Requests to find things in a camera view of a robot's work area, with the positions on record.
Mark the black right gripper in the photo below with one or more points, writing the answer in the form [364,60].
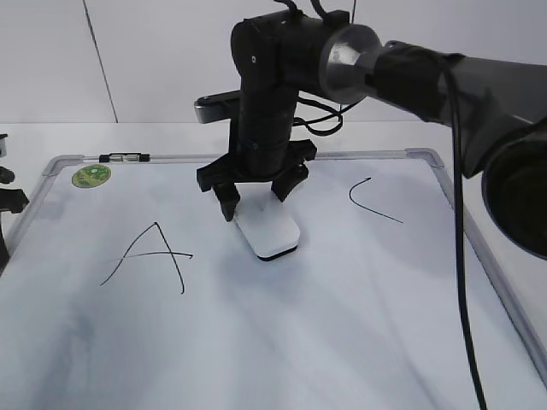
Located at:
[260,150]

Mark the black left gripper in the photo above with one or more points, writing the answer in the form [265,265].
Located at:
[13,201]

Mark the white whiteboard eraser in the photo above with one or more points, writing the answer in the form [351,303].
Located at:
[267,226]

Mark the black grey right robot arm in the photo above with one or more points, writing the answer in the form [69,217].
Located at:
[497,110]

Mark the green round magnet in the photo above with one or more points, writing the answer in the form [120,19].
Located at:
[91,176]

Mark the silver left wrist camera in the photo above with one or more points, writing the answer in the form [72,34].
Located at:
[3,146]

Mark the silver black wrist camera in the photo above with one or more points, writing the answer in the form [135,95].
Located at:
[217,107]

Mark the white whiteboard with grey frame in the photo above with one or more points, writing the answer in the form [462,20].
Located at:
[137,294]

